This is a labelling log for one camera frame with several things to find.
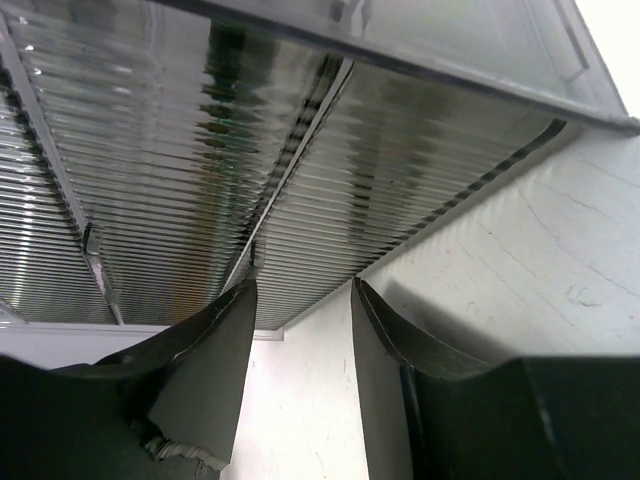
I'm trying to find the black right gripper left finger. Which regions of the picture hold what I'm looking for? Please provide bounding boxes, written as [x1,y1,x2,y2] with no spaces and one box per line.
[1,280,258,479]

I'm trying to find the clear plastic drawer cabinet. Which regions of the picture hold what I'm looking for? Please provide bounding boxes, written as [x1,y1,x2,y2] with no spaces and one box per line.
[0,0,640,344]

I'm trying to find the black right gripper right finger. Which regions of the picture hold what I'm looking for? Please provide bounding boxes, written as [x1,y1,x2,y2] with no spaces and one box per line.
[351,278,639,479]

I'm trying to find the smoked plastic drawer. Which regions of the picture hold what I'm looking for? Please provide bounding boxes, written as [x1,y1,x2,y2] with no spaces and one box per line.
[241,58,565,331]

